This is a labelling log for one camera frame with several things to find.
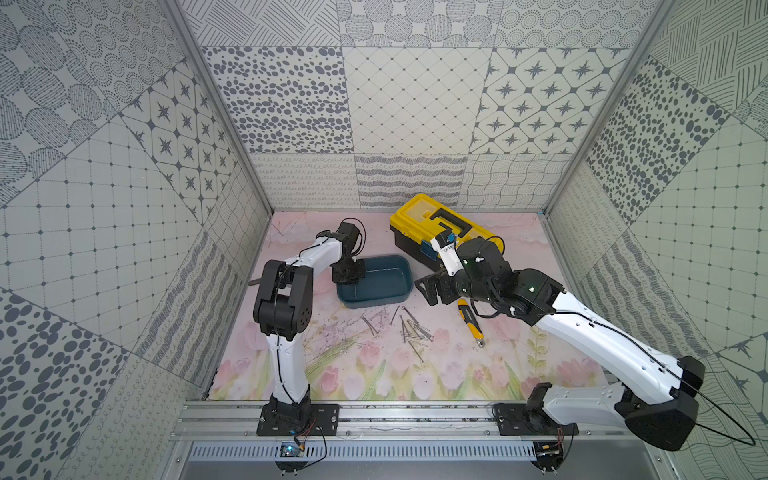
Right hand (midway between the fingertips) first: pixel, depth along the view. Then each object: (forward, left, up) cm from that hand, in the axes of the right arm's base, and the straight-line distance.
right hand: (433, 278), depth 70 cm
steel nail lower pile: (-8, +3, -27) cm, 28 cm away
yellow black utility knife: (+1, -14, -26) cm, 29 cm away
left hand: (+15, +23, -23) cm, 35 cm away
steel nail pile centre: (-2, +2, -27) cm, 27 cm away
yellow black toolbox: (+27, +3, -9) cm, 28 cm away
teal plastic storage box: (+17, +13, -28) cm, 36 cm away
